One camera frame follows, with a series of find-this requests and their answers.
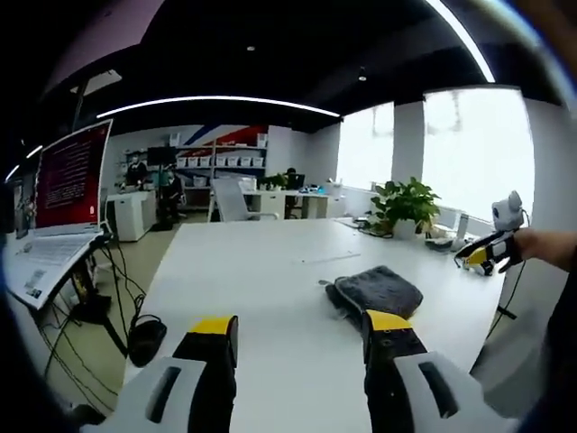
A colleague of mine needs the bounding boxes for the black monitor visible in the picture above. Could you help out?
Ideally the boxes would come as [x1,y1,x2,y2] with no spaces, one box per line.
[147,146,179,167]

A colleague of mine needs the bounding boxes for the shelf with white boxes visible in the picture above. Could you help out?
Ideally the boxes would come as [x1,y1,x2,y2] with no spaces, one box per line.
[172,130,270,191]

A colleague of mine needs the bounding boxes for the white office chair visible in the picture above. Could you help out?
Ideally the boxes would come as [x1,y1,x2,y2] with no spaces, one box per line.
[210,178,280,223]

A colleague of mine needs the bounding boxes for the white cabinet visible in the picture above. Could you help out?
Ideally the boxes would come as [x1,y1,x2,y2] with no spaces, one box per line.
[106,190,158,245]

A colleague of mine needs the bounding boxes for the person's dark clothing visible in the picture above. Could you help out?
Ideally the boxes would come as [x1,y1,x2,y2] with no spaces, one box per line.
[468,265,577,433]

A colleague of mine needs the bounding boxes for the curved ceiling light strip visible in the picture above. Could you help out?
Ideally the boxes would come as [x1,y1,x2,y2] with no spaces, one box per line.
[425,0,498,84]

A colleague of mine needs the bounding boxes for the white office desk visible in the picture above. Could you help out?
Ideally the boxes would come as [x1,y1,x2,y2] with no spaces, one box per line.
[241,187,347,221]

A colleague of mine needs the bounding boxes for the white laptop with red screen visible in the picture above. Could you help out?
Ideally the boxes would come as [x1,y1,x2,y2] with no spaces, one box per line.
[3,118,114,311]

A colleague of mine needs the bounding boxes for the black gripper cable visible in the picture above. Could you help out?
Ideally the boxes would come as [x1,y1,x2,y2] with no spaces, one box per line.
[495,207,532,321]

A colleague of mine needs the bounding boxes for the grey towel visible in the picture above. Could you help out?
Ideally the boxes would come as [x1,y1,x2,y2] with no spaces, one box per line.
[322,264,426,319]

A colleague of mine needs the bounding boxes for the black bag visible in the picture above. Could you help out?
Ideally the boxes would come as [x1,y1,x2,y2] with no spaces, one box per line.
[127,313,169,368]

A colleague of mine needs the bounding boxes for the long ceiling light strip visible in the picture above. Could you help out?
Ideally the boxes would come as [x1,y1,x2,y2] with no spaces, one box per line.
[96,95,343,120]

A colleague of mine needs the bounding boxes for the black floor cables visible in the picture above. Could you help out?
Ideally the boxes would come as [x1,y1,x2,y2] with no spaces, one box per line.
[38,238,150,407]

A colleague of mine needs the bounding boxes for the small green plant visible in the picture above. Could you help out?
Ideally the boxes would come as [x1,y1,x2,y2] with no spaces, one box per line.
[257,172,289,191]

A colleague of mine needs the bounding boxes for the large green potted plant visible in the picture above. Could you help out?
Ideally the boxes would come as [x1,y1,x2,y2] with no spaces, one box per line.
[371,176,443,240]

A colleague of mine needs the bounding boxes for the person's right hand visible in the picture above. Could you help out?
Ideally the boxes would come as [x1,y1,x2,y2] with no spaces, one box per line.
[514,226,564,268]

